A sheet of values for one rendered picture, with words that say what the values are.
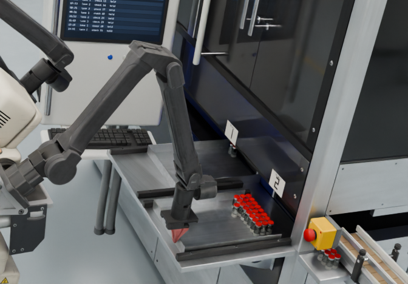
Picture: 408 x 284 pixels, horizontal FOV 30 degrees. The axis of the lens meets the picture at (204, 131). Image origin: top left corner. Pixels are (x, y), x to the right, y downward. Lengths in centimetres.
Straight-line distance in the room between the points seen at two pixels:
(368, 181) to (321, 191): 18
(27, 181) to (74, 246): 182
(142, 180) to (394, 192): 85
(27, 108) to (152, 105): 115
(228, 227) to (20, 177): 80
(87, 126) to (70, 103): 110
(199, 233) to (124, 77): 70
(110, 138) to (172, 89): 102
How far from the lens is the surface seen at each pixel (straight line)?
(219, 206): 259
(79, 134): 196
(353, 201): 246
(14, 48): 581
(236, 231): 248
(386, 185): 251
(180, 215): 227
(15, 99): 202
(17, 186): 196
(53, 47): 230
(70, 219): 394
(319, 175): 231
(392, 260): 241
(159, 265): 351
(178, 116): 206
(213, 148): 292
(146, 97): 310
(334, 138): 226
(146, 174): 269
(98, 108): 194
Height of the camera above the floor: 227
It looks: 27 degrees down
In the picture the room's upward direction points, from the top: 11 degrees clockwise
